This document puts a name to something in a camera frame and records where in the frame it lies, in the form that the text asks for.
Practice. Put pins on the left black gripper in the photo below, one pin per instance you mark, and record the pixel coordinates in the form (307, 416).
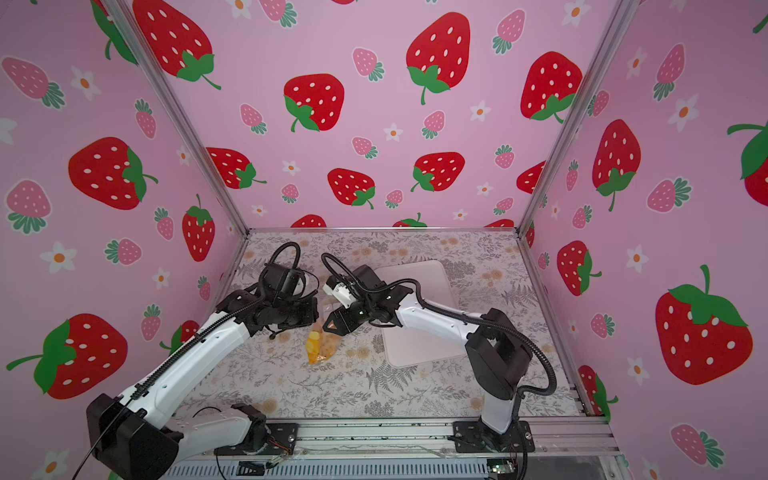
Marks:
(311, 308)

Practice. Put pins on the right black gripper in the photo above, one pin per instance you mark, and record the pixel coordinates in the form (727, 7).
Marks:
(351, 311)

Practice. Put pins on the clear ziploc bag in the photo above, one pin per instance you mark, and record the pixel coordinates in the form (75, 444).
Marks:
(321, 345)

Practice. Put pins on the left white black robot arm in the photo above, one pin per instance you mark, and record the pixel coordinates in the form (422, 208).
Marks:
(135, 435)

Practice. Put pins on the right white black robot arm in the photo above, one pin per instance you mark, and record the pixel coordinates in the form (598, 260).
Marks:
(498, 354)

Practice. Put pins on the white rectangular tray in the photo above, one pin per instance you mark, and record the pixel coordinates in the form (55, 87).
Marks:
(424, 336)

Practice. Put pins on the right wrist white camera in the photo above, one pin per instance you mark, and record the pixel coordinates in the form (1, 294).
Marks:
(341, 293)

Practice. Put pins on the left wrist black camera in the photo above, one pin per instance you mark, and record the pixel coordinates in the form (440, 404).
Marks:
(280, 281)

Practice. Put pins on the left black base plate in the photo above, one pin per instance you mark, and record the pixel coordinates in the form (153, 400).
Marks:
(273, 438)

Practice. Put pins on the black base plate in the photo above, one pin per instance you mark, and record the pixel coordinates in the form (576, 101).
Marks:
(273, 438)
(476, 437)

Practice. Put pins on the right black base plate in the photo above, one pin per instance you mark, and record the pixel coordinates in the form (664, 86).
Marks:
(476, 437)

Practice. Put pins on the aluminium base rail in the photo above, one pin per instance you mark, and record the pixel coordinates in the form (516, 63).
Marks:
(419, 448)

